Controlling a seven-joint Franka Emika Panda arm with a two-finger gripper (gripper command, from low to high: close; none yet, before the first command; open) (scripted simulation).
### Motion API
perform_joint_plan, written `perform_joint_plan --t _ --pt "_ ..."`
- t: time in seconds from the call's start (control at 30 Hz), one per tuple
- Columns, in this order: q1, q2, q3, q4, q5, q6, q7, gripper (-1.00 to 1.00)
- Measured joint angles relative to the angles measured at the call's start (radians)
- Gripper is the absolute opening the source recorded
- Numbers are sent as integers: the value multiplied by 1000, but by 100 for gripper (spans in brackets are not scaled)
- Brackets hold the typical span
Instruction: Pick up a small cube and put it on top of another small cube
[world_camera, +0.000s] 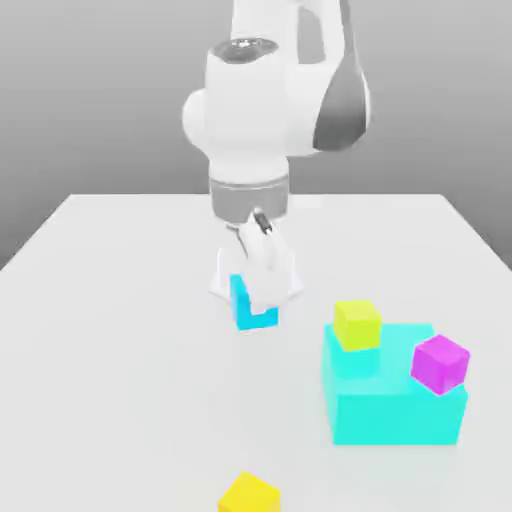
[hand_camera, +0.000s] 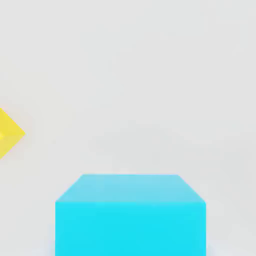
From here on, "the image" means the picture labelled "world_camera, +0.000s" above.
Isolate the large cyan box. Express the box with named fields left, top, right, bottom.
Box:
left=322, top=322, right=470, bottom=447

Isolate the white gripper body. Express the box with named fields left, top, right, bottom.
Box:
left=238, top=223, right=290, bottom=316

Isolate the small magenta cube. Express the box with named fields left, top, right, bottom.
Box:
left=410, top=334, right=471, bottom=397

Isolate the small yellow cube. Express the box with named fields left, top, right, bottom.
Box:
left=217, top=470, right=281, bottom=512

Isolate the small blue cube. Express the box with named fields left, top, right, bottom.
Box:
left=229, top=273, right=280, bottom=332

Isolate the small yellow-green cube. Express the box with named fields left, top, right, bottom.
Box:
left=333, top=298, right=383, bottom=353

